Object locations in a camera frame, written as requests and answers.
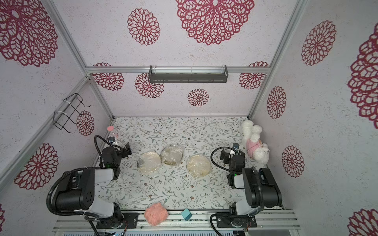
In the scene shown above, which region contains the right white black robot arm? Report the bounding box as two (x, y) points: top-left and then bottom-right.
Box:
(211, 143), (283, 217)

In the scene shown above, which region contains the aluminium front rail frame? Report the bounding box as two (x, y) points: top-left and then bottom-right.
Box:
(52, 209), (302, 236)

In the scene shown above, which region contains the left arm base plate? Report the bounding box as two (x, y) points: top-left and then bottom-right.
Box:
(96, 212), (139, 230)

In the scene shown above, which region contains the bubble-wrapped plate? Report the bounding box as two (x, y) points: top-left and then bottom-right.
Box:
(161, 145), (185, 165)
(137, 151), (161, 174)

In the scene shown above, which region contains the teal small cube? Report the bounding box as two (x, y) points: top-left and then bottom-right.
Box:
(181, 209), (192, 221)

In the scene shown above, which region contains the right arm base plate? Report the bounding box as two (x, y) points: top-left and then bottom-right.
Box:
(215, 212), (257, 228)

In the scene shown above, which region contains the pink fluffy ball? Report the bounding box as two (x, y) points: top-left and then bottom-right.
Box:
(144, 203), (168, 226)

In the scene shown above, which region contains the cream dinner plate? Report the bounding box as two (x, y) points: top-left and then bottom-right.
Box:
(187, 154), (212, 178)

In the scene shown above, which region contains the white plush poodle pink shirt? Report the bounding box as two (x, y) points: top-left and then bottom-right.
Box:
(242, 120), (270, 165)

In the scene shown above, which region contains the black wall shelf rail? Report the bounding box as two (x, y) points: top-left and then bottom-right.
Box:
(148, 66), (229, 84)

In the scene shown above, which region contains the black wire wall rack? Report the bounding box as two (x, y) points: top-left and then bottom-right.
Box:
(52, 93), (90, 134)

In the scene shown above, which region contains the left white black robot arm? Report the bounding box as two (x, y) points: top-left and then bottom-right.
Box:
(46, 143), (132, 228)

